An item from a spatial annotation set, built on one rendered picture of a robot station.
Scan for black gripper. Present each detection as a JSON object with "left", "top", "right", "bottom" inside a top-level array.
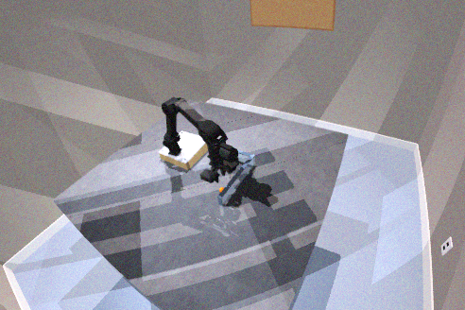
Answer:
[{"left": 200, "top": 154, "right": 226, "bottom": 183}]

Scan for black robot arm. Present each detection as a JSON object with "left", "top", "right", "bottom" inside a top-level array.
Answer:
[{"left": 162, "top": 97, "right": 239, "bottom": 174}]

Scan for blue-grey flat bar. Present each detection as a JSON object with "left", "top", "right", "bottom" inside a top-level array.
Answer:
[{"left": 217, "top": 150, "right": 255, "bottom": 207}]

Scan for clear light blue l-shaped low walls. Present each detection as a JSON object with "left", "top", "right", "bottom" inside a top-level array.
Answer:
[{"left": 222, "top": 153, "right": 255, "bottom": 205}]

